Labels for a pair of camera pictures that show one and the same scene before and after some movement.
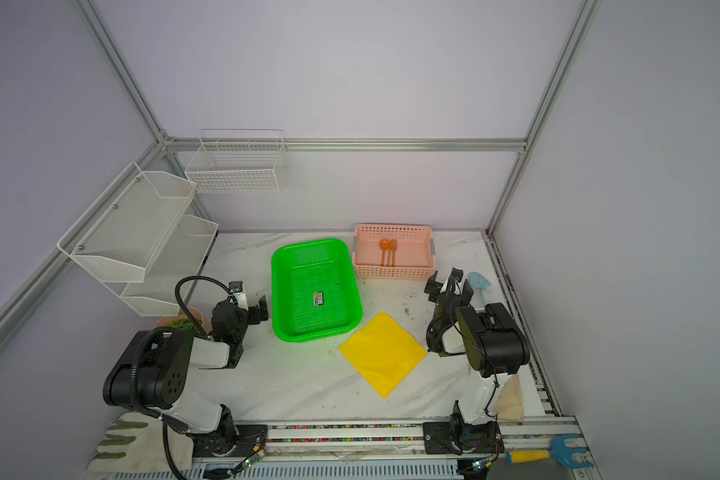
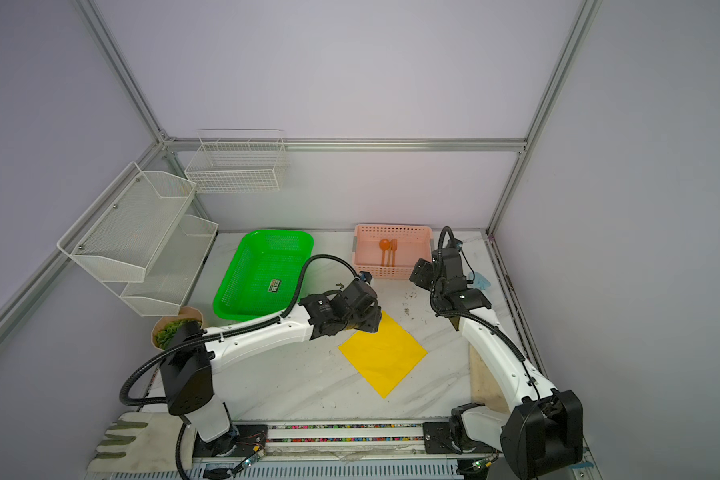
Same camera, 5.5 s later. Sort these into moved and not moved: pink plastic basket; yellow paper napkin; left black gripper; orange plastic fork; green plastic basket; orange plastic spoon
Moved: green plastic basket; left black gripper
Not moved: orange plastic spoon; yellow paper napkin; orange plastic fork; pink plastic basket
